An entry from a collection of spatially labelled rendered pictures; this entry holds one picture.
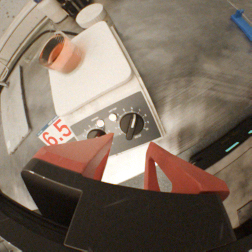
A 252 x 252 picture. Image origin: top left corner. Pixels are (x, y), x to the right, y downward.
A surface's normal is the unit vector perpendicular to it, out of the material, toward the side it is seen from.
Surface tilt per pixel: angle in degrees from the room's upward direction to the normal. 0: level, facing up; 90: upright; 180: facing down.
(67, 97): 0
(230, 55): 0
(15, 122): 0
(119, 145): 30
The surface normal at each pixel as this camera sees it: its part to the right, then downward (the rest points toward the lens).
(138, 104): -0.08, 0.43
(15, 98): -0.30, -0.03
